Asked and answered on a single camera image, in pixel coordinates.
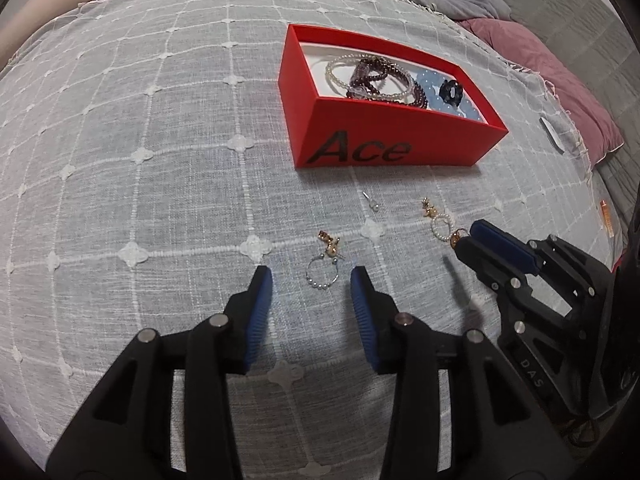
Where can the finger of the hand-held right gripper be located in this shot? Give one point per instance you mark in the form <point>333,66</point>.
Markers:
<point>477,262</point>
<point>505,247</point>

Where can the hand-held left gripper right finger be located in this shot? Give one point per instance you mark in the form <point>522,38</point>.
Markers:
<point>365,315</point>

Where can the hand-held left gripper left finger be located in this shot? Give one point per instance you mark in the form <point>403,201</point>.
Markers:
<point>257,310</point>

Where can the pearl hoop earring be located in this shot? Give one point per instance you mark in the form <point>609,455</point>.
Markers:
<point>440,222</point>

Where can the silver bead hoop earring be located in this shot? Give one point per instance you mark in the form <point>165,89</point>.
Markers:
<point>331,247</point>

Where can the red cardboard box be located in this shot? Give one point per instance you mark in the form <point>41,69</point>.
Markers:
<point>385,137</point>

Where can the black flower hair clip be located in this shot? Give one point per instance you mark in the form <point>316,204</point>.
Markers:
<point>450,92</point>

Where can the small orange object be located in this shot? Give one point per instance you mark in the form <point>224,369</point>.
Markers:
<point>607,217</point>

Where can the small silver stud earring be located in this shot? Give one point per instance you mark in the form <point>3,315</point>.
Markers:
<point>371,201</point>

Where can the small white tag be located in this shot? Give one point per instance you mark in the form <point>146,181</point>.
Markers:
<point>552,134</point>

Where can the white checked blanket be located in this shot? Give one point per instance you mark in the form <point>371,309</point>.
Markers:
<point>150,160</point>

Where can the pink pillow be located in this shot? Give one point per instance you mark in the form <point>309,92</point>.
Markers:
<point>550,65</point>

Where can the grey-green quilt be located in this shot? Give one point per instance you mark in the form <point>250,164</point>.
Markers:
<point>580,10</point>

